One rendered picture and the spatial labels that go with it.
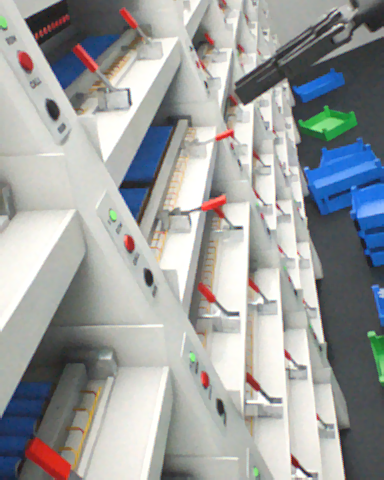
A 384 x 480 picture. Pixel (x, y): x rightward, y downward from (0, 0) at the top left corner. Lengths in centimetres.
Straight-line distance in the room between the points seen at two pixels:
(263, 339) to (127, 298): 64
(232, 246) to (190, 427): 52
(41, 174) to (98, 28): 71
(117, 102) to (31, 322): 39
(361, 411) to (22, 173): 138
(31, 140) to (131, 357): 23
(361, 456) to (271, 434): 67
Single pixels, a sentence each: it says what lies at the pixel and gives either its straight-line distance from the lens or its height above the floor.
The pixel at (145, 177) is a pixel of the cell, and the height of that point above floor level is 97.
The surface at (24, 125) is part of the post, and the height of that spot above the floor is 119.
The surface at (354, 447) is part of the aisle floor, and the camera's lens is 166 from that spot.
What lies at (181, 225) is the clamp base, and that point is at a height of 94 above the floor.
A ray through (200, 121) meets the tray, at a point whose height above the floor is 95.
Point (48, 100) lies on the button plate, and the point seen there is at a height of 120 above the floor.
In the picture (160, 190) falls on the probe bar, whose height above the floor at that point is 97.
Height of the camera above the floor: 126
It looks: 24 degrees down
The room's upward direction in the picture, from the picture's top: 27 degrees counter-clockwise
